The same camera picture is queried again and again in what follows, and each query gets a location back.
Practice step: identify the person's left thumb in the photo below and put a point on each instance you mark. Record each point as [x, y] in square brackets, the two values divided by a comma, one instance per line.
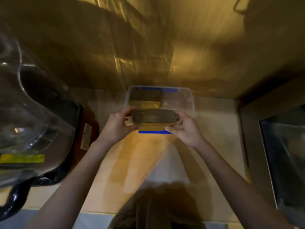
[132, 127]

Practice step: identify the brown ribbed packet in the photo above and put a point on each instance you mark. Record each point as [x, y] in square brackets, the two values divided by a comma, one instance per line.
[154, 118]

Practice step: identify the person's left forearm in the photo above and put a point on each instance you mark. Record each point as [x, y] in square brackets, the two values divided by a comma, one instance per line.
[69, 186]

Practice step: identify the person's right thumb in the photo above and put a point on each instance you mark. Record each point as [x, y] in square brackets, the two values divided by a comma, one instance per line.
[172, 129]

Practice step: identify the stainless steel appliance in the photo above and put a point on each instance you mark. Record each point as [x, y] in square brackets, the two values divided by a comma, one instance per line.
[276, 152]

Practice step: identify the person's olive shirt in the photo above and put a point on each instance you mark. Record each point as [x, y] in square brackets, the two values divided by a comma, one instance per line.
[157, 207]

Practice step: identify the clear blender jar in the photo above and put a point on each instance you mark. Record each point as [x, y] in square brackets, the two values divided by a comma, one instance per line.
[28, 109]

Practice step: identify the person's right hand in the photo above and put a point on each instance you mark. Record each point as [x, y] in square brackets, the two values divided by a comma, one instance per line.
[188, 131]

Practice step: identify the black blender base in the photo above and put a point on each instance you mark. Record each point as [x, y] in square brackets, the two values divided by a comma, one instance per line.
[54, 140]

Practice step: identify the person's left hand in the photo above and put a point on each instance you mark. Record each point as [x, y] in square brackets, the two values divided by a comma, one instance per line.
[116, 128]

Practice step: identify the person's right forearm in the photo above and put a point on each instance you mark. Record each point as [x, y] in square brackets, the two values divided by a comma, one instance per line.
[240, 188]

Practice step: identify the clear plastic container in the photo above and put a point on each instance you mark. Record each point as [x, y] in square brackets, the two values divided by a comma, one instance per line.
[160, 100]

